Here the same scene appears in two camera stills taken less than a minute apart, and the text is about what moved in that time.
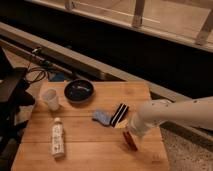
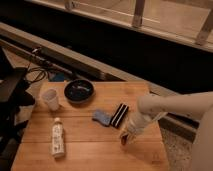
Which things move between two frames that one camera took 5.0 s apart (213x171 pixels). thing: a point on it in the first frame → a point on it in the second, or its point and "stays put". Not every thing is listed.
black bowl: x=79 y=90 stays put
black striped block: x=123 y=107 stays put
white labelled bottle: x=57 y=138 stays put
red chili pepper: x=130 y=141 → x=124 y=139
